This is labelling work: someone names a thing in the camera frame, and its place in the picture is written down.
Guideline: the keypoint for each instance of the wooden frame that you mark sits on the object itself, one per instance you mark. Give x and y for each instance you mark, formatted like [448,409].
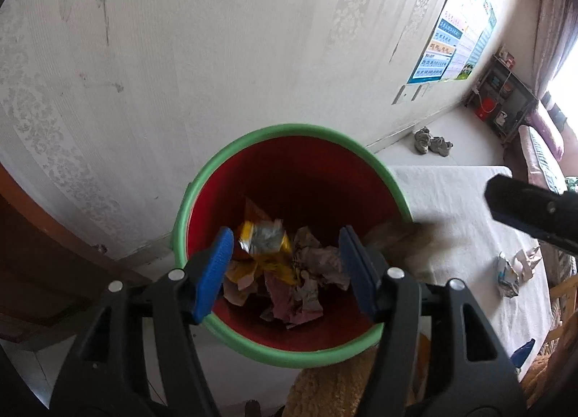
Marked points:
[566,290]

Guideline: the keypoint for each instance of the grey shoe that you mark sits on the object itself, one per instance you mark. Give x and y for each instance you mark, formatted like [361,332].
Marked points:
[422,141]
[441,146]

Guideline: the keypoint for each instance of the orange and yellow snack bag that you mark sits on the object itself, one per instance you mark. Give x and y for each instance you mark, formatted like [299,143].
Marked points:
[271,263]

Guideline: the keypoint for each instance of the patterned curtain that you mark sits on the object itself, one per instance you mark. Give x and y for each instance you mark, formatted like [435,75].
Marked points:
[555,29]

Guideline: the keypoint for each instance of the red bin with green rim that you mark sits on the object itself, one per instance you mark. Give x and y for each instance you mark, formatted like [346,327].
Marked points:
[293,164]

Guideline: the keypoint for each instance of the pink bedding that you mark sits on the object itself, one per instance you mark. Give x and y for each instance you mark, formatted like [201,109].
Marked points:
[548,128]

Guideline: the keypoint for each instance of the blue chart wall poster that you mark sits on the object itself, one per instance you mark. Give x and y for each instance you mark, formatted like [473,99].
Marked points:
[433,51]

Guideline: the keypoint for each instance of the white wall socket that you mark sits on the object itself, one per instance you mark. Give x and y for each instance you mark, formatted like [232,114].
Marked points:
[404,95]
[422,90]

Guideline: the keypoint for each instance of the pink snack wrapper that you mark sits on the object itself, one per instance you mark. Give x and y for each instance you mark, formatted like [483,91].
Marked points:
[289,308]

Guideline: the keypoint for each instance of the silver and blue wrapper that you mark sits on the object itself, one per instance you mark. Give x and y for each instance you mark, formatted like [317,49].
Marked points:
[508,277]

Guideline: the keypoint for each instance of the dark storage shelf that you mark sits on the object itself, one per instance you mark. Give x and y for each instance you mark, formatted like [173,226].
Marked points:
[514,96]

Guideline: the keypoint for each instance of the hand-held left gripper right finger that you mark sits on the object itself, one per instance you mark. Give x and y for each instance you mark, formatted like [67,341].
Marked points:
[359,272]

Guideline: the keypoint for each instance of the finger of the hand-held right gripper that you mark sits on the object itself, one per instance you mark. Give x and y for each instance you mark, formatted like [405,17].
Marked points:
[533,211]

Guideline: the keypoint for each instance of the red bucket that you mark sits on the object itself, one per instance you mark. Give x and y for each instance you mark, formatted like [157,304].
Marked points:
[485,109]

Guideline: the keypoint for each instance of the plaid quilt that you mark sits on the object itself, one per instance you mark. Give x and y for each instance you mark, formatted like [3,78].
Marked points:
[544,164]

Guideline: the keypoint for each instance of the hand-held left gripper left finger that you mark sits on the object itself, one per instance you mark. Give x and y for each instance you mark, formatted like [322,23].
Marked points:
[212,272]

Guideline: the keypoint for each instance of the yellow-brown fuzzy blanket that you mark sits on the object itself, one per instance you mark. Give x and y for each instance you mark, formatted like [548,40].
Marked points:
[334,390]

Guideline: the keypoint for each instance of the white chart wall poster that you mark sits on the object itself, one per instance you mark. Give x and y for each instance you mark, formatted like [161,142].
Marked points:
[474,38]

